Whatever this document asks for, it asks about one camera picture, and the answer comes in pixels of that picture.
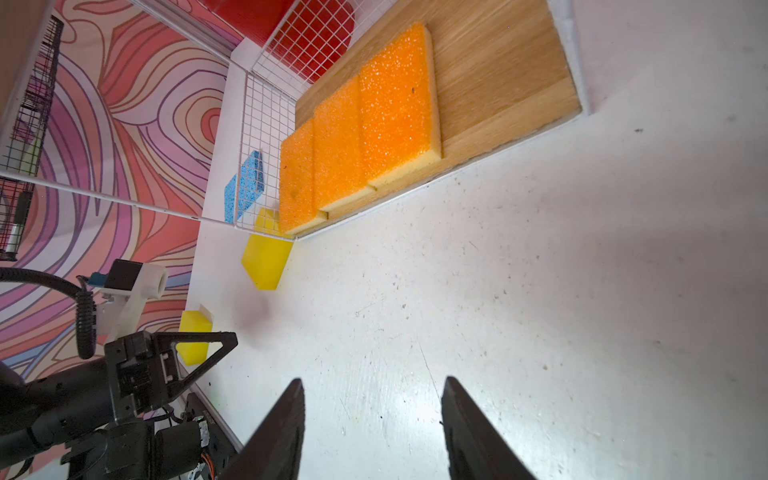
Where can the orange sponge with pale back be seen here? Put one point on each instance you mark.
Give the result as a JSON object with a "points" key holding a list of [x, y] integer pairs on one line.
{"points": [[297, 208]]}

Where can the blue sponge left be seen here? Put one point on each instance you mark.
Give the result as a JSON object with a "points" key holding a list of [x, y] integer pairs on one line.
{"points": [[245, 188]]}

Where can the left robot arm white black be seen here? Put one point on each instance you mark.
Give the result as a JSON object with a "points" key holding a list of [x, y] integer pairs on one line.
{"points": [[112, 411]]}

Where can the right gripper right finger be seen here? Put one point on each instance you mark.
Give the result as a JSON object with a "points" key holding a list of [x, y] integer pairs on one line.
{"points": [[475, 449]]}

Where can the black marker pen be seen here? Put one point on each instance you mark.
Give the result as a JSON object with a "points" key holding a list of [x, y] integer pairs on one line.
{"points": [[14, 214]]}

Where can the white wire wooden shelf rack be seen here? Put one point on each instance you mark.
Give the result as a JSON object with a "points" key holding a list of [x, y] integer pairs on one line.
{"points": [[505, 71]]}

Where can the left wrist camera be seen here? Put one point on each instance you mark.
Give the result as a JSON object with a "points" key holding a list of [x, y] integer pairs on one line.
{"points": [[125, 290]]}

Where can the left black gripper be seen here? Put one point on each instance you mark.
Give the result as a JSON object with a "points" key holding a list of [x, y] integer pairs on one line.
{"points": [[143, 368]]}

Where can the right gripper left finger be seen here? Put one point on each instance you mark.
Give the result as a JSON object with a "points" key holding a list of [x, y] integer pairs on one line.
{"points": [[274, 450]]}

